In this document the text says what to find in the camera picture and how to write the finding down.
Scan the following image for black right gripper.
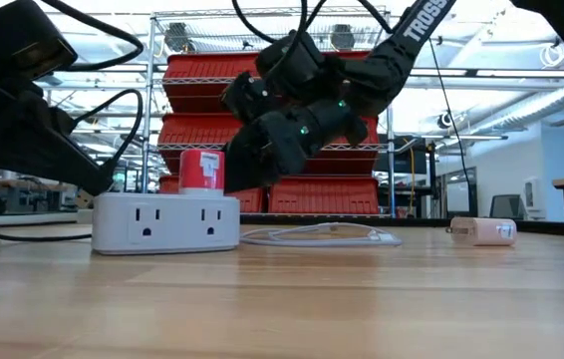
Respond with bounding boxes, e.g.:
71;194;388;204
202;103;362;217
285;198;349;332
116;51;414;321
222;97;369;194

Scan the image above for red and white USB charger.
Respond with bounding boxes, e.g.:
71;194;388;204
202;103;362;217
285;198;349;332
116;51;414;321
178;149;226;196

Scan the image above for black USB cable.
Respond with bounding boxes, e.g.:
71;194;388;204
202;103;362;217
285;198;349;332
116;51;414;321
0;89;144;243

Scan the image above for white power strip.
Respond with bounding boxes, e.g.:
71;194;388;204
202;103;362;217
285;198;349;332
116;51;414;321
91;191;241;256

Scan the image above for white USB cable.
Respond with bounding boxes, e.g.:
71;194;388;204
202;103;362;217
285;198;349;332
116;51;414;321
239;221;404;249

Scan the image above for pale pink USB charger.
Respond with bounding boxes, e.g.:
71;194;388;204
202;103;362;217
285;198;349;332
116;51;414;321
445;215;518;247

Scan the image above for background workbench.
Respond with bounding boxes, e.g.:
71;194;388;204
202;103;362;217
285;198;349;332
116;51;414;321
0;178;80;213

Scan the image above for grey round spool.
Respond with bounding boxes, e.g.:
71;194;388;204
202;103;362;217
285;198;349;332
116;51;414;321
164;22;192;54
330;23;358;52

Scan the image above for black equipment stand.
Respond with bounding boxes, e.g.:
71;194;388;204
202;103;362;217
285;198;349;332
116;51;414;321
396;142;437;215

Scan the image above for dark grey chair back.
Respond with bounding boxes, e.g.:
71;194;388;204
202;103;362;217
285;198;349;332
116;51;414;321
489;193;527;220

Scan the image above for white power strip cord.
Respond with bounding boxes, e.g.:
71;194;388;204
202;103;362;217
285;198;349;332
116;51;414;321
0;212;94;228

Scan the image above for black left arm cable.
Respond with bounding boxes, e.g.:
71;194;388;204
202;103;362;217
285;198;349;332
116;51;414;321
40;0;144;71

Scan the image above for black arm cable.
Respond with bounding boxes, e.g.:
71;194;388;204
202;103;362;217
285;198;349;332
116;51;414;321
40;0;144;71
231;0;393;49

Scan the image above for chrome wire shelf rack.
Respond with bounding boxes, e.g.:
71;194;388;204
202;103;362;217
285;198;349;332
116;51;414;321
140;5;398;220

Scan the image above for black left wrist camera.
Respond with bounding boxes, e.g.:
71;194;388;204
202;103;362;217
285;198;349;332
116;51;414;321
0;0;79;84

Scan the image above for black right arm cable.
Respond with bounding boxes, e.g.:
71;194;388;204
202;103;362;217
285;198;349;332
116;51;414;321
231;0;393;49

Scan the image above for yellow cable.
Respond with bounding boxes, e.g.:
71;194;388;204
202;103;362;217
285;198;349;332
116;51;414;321
408;147;417;213

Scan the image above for black hanging cable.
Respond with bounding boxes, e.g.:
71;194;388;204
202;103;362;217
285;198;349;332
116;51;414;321
425;37;478;213

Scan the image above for white wall dispenser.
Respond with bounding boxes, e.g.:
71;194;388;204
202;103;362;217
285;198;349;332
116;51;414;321
524;179;545;210

